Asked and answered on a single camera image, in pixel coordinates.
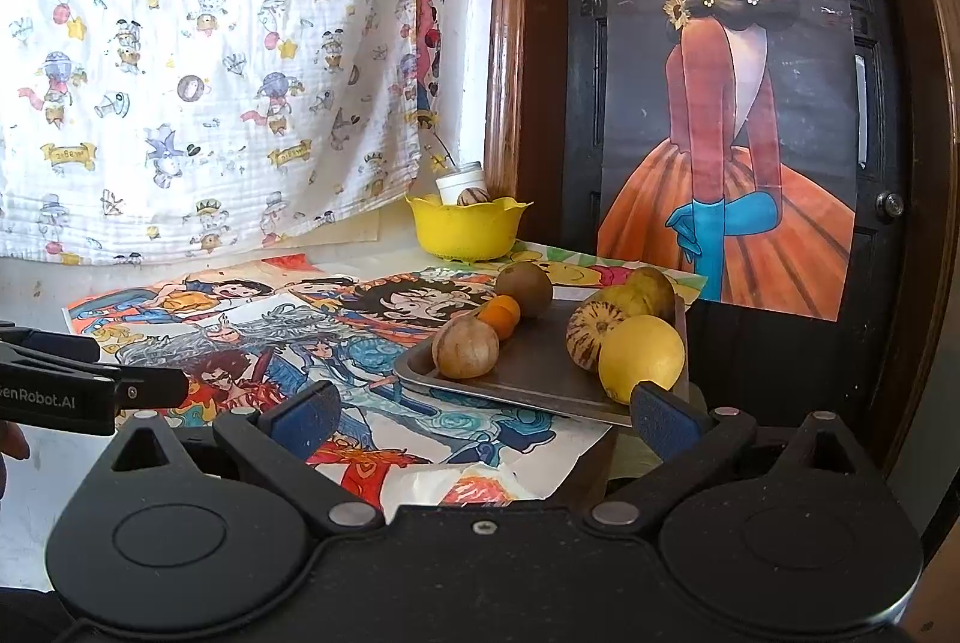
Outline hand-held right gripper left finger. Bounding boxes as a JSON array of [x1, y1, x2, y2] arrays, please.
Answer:
[[96, 379, 387, 536]]

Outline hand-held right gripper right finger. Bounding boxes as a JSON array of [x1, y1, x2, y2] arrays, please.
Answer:
[[583, 380, 875, 536]]

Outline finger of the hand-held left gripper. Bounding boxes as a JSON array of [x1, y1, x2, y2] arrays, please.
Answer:
[[112, 367, 190, 411]]

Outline yellow lemon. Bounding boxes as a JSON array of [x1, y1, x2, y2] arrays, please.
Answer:
[[598, 315, 687, 406]]

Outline striped pepino melon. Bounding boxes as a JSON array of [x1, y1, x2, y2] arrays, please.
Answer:
[[565, 300, 630, 375]]

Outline green brown pear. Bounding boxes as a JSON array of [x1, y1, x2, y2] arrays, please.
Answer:
[[592, 284, 659, 321]]

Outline green mango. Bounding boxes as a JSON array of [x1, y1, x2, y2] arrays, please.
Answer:
[[625, 266, 678, 322]]

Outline metal tray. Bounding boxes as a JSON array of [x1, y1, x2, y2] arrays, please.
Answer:
[[394, 290, 692, 429]]

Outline brown walnut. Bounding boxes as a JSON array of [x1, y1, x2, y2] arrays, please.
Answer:
[[431, 315, 501, 381]]

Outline brown kiwi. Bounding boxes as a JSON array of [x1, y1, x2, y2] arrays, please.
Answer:
[[495, 262, 555, 320]]

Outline large orange tangerine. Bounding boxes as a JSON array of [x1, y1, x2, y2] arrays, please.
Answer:
[[476, 305, 518, 342]]

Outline person's left hand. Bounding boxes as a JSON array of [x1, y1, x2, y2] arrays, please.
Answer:
[[0, 422, 31, 465]]

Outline silver hair anime drawing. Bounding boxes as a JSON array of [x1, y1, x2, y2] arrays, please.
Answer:
[[112, 294, 613, 511]]

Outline black door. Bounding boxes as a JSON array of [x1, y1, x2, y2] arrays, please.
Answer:
[[559, 0, 913, 488]]

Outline yellow bowl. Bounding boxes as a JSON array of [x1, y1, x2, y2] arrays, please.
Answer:
[[406, 193, 534, 264]]

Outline white jar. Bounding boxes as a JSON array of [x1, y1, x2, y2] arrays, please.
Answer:
[[436, 161, 489, 206]]

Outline white printed blanket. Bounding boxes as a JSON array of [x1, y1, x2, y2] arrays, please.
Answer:
[[0, 0, 445, 271]]

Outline wall poster orange dress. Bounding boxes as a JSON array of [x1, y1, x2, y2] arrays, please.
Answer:
[[596, 0, 860, 323]]

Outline red cartoon wall poster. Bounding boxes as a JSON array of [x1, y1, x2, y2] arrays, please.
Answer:
[[414, 0, 452, 131]]

